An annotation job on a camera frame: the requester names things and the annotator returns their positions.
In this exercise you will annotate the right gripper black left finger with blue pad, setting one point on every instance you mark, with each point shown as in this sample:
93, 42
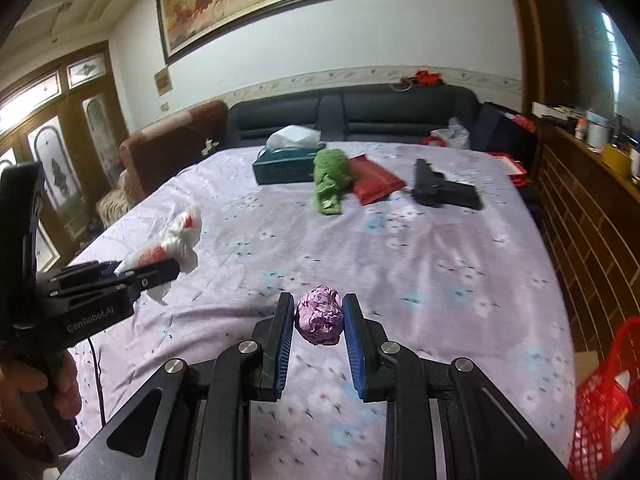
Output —
274, 336

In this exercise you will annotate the red plastic mesh basket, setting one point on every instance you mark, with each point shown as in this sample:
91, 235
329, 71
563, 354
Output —
607, 409

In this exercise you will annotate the yellow tape roll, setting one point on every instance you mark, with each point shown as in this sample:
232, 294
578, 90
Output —
617, 160

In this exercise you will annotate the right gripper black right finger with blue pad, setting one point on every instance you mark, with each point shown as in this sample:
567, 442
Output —
374, 373

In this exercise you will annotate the person's left hand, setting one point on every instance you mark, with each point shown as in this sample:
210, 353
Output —
18, 378

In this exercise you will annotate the red gift box lid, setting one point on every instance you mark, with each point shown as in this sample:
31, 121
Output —
514, 169

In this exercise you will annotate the black leather sofa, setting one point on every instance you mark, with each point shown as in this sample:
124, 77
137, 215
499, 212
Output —
376, 113

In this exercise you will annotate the white cylindrical container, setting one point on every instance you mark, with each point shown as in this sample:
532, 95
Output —
597, 131

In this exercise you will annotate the dark green tissue box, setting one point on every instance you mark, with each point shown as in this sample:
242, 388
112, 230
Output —
288, 156

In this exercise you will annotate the red flat pouch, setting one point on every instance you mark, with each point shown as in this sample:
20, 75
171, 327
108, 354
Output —
370, 181

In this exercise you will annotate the red ribbon on sofa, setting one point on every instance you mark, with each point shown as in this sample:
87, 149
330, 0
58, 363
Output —
421, 79

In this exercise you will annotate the purple paper ball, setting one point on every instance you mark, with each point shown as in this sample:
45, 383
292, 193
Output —
319, 317

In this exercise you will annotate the green knitted cloth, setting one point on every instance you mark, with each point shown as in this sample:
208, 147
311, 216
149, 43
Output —
331, 180

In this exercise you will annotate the black toy pistol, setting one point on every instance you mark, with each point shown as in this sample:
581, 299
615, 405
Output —
433, 189

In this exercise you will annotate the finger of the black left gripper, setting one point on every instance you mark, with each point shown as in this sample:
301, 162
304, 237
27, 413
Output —
153, 278
102, 269

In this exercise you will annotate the wooden glass panel door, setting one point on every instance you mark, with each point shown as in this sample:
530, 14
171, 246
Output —
66, 116

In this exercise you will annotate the white plastic bag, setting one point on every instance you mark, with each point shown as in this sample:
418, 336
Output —
455, 135

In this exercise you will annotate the brown red armchair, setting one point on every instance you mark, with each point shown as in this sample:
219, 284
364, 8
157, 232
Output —
159, 151

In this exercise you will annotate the lilac floral tablecloth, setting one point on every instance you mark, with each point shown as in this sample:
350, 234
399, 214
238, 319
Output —
445, 282

